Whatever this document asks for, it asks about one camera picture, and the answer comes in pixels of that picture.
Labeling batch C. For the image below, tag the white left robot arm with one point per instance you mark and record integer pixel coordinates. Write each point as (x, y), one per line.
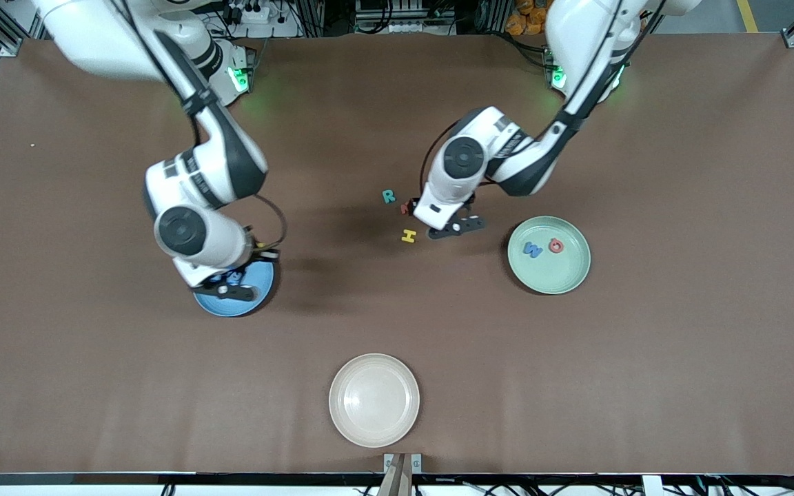
(576, 34)

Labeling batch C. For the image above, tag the teal foam letter R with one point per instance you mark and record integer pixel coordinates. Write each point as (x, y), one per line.
(389, 196)

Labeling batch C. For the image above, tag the blue foam letter M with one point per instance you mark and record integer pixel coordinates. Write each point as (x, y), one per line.
(533, 250)

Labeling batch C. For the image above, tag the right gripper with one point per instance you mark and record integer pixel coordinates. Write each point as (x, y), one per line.
(260, 256)

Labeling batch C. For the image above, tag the blue round plate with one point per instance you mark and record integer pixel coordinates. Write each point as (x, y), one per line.
(259, 289)

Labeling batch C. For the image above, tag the orange objects pile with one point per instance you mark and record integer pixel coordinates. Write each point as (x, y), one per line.
(528, 21)

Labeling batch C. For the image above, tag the black electronics rack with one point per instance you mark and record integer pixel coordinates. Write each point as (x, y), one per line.
(404, 17)

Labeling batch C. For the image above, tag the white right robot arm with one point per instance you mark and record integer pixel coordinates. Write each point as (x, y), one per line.
(94, 34)

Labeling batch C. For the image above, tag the green round plate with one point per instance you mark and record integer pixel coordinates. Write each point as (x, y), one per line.
(549, 265)

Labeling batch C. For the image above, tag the yellow foam letter H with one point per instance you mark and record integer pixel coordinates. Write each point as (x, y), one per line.
(408, 236)

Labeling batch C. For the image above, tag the small metal bracket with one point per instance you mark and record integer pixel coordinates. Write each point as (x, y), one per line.
(389, 460)

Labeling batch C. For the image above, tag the blue foam letter g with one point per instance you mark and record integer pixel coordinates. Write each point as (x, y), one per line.
(237, 277)

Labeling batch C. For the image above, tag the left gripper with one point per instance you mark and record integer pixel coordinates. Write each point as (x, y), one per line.
(411, 207)

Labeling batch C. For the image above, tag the white power strip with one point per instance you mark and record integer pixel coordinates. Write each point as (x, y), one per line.
(259, 14)

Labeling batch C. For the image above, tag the red foam letter Q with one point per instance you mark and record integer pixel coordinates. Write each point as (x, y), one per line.
(556, 245)

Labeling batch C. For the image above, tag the beige round plate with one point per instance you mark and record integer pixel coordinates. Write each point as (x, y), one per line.
(374, 400)

